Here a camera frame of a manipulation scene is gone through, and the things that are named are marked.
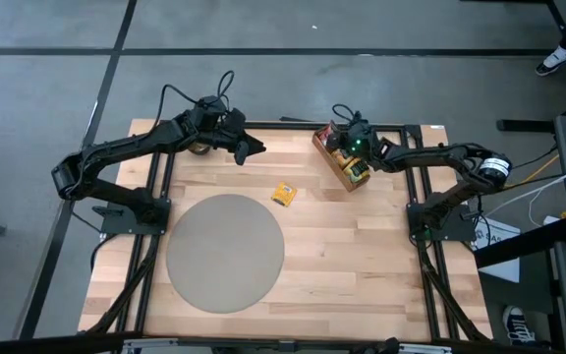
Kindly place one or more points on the green yellow tea packet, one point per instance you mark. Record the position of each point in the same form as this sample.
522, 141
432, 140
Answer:
357, 171

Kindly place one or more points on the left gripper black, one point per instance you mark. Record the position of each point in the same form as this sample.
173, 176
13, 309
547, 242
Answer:
219, 130

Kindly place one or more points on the black aluminium table frame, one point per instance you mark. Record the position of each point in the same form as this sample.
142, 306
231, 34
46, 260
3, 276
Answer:
288, 126

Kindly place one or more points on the orange peach tea packet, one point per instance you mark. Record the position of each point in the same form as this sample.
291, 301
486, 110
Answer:
342, 158

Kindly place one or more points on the black metal beam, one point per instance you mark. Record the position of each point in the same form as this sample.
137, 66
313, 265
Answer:
524, 243

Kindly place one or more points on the round grey table mat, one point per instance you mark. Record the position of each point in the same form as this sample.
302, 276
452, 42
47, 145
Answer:
224, 255

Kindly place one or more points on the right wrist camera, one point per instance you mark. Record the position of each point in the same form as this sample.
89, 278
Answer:
356, 120

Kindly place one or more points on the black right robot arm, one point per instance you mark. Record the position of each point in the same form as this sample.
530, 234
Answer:
435, 155

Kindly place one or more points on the white paper sheet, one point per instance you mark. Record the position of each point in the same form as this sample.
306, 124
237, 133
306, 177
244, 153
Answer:
504, 270

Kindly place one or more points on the black horizontal rail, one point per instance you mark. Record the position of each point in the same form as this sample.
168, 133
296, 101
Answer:
42, 344

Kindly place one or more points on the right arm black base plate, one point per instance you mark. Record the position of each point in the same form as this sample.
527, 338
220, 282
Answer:
460, 231

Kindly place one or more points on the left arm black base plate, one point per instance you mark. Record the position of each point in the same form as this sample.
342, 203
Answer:
116, 223

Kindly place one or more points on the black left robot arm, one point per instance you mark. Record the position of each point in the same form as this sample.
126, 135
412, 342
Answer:
130, 145

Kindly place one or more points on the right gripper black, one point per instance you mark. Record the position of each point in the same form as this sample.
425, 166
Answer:
366, 145

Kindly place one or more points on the black metal bar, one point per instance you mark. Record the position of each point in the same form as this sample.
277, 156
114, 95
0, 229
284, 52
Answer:
524, 126

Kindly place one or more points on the wooden compartment tray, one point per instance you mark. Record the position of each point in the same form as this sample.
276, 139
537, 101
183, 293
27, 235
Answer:
329, 164

